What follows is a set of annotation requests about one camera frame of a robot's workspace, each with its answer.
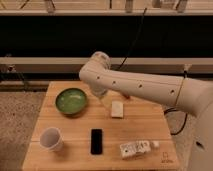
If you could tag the white printed carton box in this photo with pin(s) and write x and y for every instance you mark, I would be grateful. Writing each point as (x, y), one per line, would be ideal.
(135, 148)

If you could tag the black smartphone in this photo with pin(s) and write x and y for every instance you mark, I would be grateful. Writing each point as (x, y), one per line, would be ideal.
(96, 142)

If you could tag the small white cap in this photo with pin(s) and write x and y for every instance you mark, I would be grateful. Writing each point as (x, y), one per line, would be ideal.
(155, 144)

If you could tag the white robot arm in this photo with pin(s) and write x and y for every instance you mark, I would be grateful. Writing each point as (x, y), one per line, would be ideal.
(190, 95)

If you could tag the green ceramic bowl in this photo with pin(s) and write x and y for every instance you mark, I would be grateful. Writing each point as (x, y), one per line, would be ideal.
(71, 101)

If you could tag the white paper cup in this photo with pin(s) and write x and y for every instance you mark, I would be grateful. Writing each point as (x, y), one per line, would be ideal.
(51, 139)

